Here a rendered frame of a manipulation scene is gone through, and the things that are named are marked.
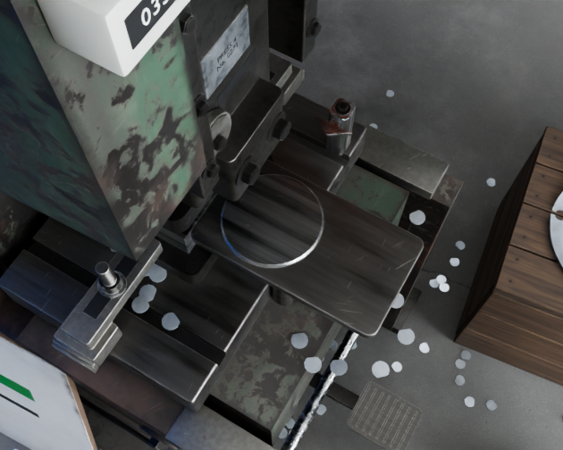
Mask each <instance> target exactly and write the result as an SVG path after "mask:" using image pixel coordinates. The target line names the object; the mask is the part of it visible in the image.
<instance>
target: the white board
mask: <svg viewBox="0 0 563 450"><path fill-rule="evenodd" d="M0 432H1V433H3V434H5V435H6V436H7V437H9V438H11V439H13V440H15V441H17V442H18V443H20V444H22V445H24V446H26V447H27V448H29V449H31V450H98V449H97V445H96V442H95V439H94V437H93V434H92V431H91V429H90V426H89V424H88V419H87V416H86V414H85V411H84V409H83V406H82V403H81V401H80V396H79V393H78V390H77V388H76V386H75V383H74V380H73V379H72V378H70V377H68V376H67V375H66V374H65V373H63V372H62V371H60V370H58V369H57V368H55V367H54V366H53V365H52V364H50V363H48V362H46V361H45V360H43V359H42V358H40V357H38V356H37V355H35V354H33V353H32V352H31V351H29V350H28V349H26V348H25V347H23V346H21V345H19V344H18V343H16V342H15V341H13V340H11V339H10V338H8V337H7V336H6V335H4V334H2V333H1V332H0Z"/></svg>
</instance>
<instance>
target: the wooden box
mask: <svg viewBox="0 0 563 450"><path fill-rule="evenodd" d="M562 191H563V131H562V130H559V129H554V128H552V127H549V126H547V127H546V129H545V130H544V132H543V135H542V137H541V138H540V140H539V142H538V143H537V145H536V147H535V148H534V150H533V151H532V153H531V154H530V156H529V158H528V160H527V161H526V162H525V165H524V166H523V168H522V170H521V171H520V172H519V174H518V175H517V177H516V179H515V181H514V182H513V184H512V186H511V187H510V189H509V190H508V193H507V194H506V195H505V197H504V198H503V200H502V201H501V203H500V207H499V209H498V210H497V212H496V215H495V218H494V221H493V224H492V227H491V230H490V233H489V236H488V238H487V241H486V244H485V247H484V250H483V254H482V257H481V260H480V262H479V265H478V268H477V271H476V274H475V278H474V281H473V284H472V287H471V289H470V292H469V295H468V298H467V300H466V304H465V307H464V310H463V312H462V315H461V318H460V321H459V324H458V328H457V331H456V334H457V335H456V336H455V339H454V343H457V344H459V345H462V346H465V347H467V348H470V349H472V350H475V351H476V352H479V353H481V354H485V355H487V356H490V357H491V358H494V359H496V360H499V361H501V362H504V363H507V364H509V365H512V366H514V367H517V368H518V369H521V370H523V371H527V372H530V373H532V374H534V375H536V376H538V377H541V378H543V379H546V380H549V381H551V382H554V383H556V384H559V385H561V386H563V270H562V268H561V267H560V265H559V262H558V260H557V258H556V256H555V254H554V252H553V249H552V246H551V242H550V229H549V226H550V215H551V214H554V215H555V217H556V218H557V219H558V220H560V221H563V211H561V210H559V211H556V212H553V211H552V208H553V205H554V204H555V202H556V200H557V199H558V197H559V195H560V194H561V193H562Z"/></svg>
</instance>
